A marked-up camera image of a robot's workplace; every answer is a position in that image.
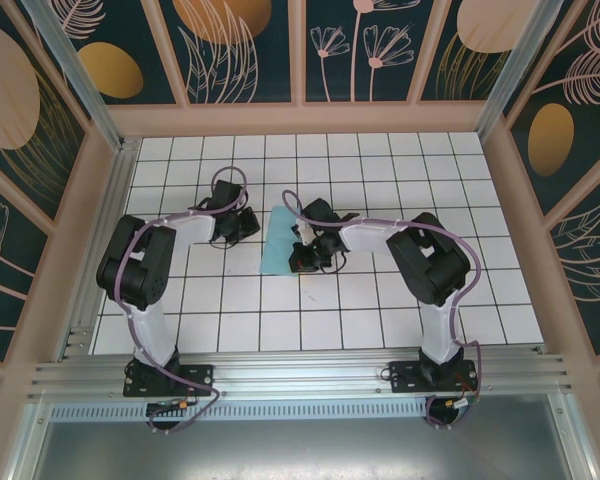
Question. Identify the teal cloth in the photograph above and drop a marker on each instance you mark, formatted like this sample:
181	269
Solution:
277	250

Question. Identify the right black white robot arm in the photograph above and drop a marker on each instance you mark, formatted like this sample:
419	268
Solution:
430	265

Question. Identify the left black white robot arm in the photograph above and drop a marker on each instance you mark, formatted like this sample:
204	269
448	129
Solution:
150	330

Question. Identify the grey metal sheet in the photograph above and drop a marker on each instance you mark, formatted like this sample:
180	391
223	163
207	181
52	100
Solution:
300	450

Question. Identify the long aluminium mounting rail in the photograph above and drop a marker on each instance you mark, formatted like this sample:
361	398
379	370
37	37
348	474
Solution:
300	375

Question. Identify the aluminium side rail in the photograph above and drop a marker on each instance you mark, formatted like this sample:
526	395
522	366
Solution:
110	200

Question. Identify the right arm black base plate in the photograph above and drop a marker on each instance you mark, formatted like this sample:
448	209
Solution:
405	377

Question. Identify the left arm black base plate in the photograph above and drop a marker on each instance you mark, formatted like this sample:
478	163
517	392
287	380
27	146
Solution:
200	380

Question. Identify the aluminium frame post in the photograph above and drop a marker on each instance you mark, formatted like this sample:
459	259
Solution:
510	75
80	75

